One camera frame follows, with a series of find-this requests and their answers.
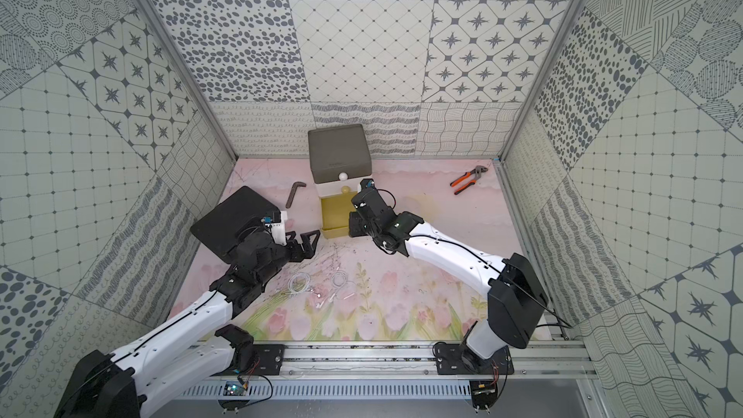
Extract yellow white drawer cabinet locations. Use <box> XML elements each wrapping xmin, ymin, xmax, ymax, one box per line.
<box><xmin>308</xmin><ymin>124</ymin><xmax>373</xmax><ymax>197</ymax></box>

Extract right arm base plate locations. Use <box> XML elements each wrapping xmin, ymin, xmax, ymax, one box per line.
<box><xmin>433</xmin><ymin>342</ymin><xmax>515</xmax><ymax>375</ymax></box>

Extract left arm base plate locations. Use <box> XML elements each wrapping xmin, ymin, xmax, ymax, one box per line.
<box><xmin>230</xmin><ymin>344</ymin><xmax>286</xmax><ymax>377</ymax></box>

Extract white earphones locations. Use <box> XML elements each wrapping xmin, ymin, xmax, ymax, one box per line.
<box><xmin>318</xmin><ymin>268</ymin><xmax>356</xmax><ymax>308</ymax></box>
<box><xmin>288</xmin><ymin>272</ymin><xmax>322</xmax><ymax>298</ymax></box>

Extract yellow bottom drawer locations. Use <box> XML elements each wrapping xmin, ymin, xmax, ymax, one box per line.
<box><xmin>320</xmin><ymin>186</ymin><xmax>356</xmax><ymax>239</ymax></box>

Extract dark grey hex wrench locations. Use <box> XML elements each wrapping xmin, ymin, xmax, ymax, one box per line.
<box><xmin>286</xmin><ymin>181</ymin><xmax>307</xmax><ymax>209</ymax></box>

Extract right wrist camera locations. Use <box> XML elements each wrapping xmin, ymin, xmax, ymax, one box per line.
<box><xmin>360</xmin><ymin>178</ymin><xmax>375</xmax><ymax>190</ymax></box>

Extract black plastic tool case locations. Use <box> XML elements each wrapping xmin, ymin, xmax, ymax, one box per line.
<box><xmin>190</xmin><ymin>186</ymin><xmax>280</xmax><ymax>263</ymax></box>

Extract aluminium rail frame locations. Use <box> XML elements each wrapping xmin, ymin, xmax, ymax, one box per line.
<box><xmin>178</xmin><ymin>341</ymin><xmax>594</xmax><ymax>396</ymax></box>

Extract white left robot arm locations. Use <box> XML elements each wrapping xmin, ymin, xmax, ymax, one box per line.
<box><xmin>55</xmin><ymin>230</ymin><xmax>320</xmax><ymax>417</ymax></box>

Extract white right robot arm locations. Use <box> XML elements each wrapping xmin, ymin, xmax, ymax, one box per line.
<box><xmin>351</xmin><ymin>178</ymin><xmax>548</xmax><ymax>360</ymax></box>

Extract orange handled pliers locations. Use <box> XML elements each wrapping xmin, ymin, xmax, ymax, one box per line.
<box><xmin>450</xmin><ymin>166</ymin><xmax>489</xmax><ymax>195</ymax></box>

